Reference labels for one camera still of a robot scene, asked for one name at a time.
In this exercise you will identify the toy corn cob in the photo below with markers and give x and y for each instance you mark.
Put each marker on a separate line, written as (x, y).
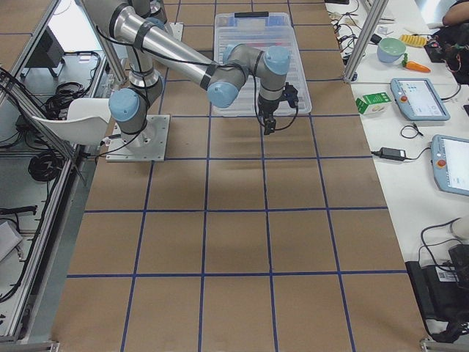
(414, 40)

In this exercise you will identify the aluminium frame post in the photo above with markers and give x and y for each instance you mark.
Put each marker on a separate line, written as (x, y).
(365, 35)

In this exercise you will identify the toy carrot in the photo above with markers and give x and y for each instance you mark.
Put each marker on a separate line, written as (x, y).
(414, 66)

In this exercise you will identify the clear plastic box lid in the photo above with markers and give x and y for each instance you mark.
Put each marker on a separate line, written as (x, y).
(243, 106)

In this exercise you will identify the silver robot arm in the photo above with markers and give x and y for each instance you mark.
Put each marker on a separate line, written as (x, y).
(152, 10)
(128, 23)

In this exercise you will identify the blue teach pendant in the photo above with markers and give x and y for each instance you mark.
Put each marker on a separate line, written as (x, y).
(450, 163)
(418, 100)

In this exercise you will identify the green white carton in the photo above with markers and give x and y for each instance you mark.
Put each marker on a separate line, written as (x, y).
(372, 103)

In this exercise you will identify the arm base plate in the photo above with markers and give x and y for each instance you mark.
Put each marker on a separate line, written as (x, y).
(149, 145)

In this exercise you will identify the black monitor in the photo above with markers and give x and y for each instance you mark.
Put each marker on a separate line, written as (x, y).
(442, 303)

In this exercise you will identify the black power adapter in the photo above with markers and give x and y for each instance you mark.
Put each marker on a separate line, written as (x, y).
(392, 154)

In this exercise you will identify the white chair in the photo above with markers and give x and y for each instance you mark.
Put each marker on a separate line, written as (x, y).
(87, 121)

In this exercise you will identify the black box latch handle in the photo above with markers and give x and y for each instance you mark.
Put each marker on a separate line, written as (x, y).
(262, 14)

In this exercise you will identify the clear plastic storage box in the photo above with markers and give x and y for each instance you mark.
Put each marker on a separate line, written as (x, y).
(231, 28)

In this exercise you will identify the green blue bowl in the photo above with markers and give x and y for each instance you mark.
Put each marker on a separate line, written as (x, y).
(390, 49)

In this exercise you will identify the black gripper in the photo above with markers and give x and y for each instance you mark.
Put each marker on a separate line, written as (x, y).
(266, 108)

